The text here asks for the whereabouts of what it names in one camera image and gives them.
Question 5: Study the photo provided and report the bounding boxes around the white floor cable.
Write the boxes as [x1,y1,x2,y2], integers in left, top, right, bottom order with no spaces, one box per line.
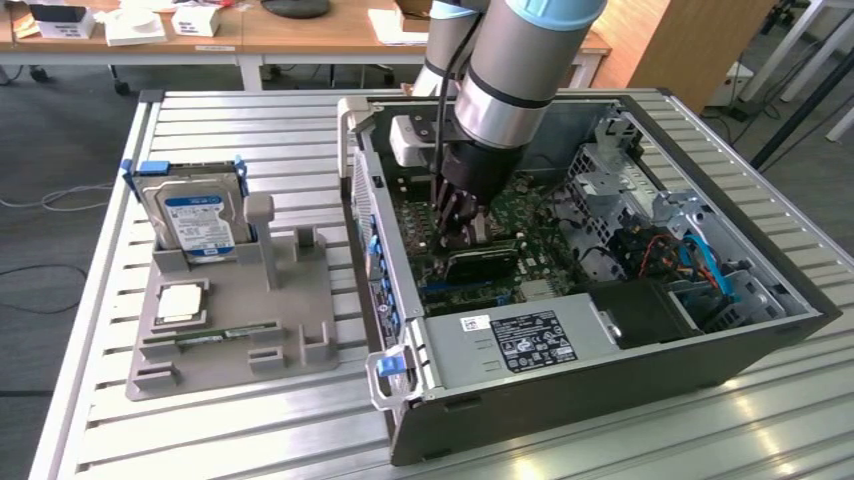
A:
[0,180,116,211]

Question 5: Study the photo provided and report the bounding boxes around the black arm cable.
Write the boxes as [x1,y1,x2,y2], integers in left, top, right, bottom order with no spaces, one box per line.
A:
[431,12,483,177]

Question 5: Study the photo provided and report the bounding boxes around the hard disk with blue carrier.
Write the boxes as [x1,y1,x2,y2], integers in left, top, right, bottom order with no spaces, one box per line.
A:
[119,155,259,264]

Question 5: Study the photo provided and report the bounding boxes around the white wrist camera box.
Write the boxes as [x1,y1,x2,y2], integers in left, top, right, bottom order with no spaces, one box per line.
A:
[390,115,447,166]

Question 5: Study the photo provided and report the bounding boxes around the orange power wire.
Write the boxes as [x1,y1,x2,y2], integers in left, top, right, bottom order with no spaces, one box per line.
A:
[638,234,694,279]

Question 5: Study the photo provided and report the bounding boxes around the black NVIDIA graphics card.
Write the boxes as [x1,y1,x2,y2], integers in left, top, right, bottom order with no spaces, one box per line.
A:
[440,244,523,285]

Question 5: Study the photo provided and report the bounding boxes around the black silver PC case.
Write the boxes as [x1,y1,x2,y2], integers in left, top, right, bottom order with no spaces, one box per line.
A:
[336,93,843,467]

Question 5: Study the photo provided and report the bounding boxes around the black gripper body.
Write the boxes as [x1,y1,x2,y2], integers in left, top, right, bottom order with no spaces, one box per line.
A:
[439,141,530,205]

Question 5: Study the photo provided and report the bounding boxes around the silver metal drive cage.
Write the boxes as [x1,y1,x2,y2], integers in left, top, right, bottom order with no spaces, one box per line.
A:
[566,114,806,334]

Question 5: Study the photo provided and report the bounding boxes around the wooden cabinet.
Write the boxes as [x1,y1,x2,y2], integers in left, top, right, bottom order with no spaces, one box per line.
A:
[590,0,779,114]

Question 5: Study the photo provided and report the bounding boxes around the silver CPU chip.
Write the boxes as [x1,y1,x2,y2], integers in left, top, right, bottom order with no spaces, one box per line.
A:
[156,288,205,321]

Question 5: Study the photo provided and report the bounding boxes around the blue SATA wire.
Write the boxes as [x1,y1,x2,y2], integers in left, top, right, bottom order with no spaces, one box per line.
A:
[683,232,740,304]

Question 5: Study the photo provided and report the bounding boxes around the green motherboard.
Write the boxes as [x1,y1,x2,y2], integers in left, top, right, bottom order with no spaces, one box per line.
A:
[390,164,595,316]

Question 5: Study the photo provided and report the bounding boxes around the wooden desk white frame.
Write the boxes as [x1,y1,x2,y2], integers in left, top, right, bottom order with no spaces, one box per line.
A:
[0,0,612,94]

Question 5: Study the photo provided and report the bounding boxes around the small white box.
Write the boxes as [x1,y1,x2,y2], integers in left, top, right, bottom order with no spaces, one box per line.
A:
[171,0,224,38]

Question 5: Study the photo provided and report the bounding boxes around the white box with black device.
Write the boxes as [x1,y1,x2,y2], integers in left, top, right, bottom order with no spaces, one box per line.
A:
[29,2,96,39]

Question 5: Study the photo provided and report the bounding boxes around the blue expansion slot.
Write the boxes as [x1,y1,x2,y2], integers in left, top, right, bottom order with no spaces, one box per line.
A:
[423,279,495,295]

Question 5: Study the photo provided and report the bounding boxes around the black slanted pole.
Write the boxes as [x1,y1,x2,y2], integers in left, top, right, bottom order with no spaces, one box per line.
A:
[747,47,854,170]

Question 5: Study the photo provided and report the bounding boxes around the white paper stack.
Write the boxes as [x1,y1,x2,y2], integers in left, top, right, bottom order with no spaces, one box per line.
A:
[368,7,428,47]

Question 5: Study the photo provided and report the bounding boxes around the black round stand base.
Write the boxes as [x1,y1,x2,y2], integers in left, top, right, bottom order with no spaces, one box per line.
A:
[259,0,332,20]

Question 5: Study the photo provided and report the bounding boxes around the white floor unit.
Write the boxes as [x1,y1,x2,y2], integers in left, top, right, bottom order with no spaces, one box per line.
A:
[706,62,756,109]

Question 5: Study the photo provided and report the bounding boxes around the white boxes on desk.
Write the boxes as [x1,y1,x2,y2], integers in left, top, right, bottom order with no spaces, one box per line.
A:
[103,0,168,47]

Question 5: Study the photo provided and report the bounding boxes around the grey power supply unit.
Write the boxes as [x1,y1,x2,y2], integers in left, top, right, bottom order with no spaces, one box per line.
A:
[420,294,622,390]

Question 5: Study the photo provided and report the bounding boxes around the grey plastic parts rack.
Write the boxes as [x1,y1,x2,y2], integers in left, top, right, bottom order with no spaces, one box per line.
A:
[124,193,341,403]

